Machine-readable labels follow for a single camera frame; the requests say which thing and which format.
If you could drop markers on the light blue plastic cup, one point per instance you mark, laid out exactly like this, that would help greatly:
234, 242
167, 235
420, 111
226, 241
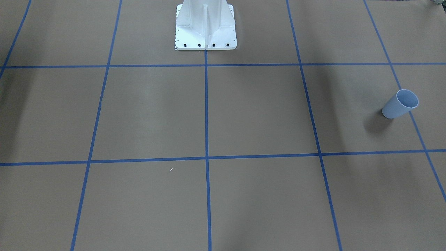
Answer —
399, 104

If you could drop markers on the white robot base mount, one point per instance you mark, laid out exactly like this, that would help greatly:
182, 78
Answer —
205, 25

